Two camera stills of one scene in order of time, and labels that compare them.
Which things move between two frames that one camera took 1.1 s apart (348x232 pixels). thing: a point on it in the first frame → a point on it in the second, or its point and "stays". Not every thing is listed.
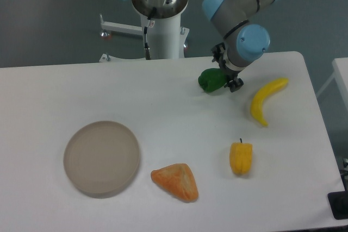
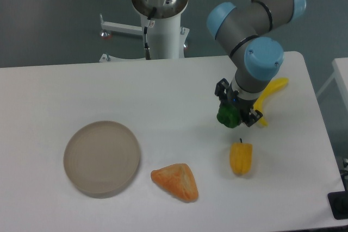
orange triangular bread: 178,179 stays
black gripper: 231,74 → 242,105
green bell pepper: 212,79 → 228,115
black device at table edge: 339,203 stays
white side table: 340,73 stays
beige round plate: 101,159 stays
